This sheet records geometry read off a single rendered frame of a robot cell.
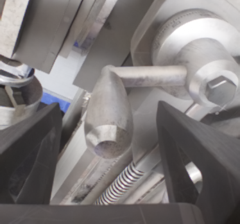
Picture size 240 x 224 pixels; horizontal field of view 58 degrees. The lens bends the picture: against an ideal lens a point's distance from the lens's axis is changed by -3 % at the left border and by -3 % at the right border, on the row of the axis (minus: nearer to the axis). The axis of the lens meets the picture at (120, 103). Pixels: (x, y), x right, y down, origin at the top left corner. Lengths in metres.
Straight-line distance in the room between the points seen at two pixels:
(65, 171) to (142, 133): 0.38
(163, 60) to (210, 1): 0.06
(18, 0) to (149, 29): 0.23
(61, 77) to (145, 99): 3.94
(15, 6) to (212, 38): 0.29
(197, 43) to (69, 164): 0.51
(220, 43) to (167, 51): 0.04
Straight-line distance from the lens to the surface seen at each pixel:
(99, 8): 0.31
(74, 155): 0.59
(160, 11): 0.19
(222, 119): 0.32
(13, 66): 0.70
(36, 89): 0.79
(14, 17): 0.38
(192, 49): 0.16
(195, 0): 0.20
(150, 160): 0.34
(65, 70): 4.10
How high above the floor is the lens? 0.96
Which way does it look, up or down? 18 degrees down
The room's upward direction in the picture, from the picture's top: 66 degrees counter-clockwise
